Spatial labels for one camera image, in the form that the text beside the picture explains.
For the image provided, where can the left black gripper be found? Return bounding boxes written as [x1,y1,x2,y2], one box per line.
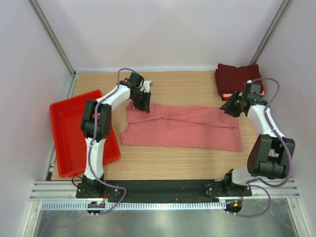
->
[131,90,151,113]

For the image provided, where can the pink t shirt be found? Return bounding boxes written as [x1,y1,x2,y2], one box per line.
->
[120,103,243,152]

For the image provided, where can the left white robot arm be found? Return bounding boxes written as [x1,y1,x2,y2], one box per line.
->
[80,71,153,198]

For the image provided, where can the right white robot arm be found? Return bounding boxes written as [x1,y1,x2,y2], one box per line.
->
[220,79,295,196]

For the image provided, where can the dark red folded shirt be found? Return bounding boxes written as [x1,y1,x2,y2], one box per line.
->
[217,63,261,92]

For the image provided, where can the pink folded shirt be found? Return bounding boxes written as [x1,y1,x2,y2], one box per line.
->
[220,90,265,97]

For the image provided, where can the red plastic tray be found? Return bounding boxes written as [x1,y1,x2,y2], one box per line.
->
[49,89,121,178]

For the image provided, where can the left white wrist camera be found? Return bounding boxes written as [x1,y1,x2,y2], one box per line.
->
[142,80,153,93]

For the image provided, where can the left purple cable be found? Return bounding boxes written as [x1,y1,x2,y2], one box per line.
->
[87,68,135,214]

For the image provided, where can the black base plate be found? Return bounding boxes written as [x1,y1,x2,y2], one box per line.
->
[76,179,252,203]

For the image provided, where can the slotted cable duct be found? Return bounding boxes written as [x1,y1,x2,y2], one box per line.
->
[41,200,226,212]

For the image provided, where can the right aluminium frame post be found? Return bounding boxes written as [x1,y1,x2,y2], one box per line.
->
[249,0,293,65]

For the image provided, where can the aluminium frame post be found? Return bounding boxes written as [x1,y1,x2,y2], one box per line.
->
[28,0,76,77]
[249,0,293,65]

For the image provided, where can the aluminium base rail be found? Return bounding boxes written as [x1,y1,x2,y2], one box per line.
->
[30,179,300,200]

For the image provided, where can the left aluminium frame post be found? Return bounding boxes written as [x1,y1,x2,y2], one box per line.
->
[28,0,76,77]

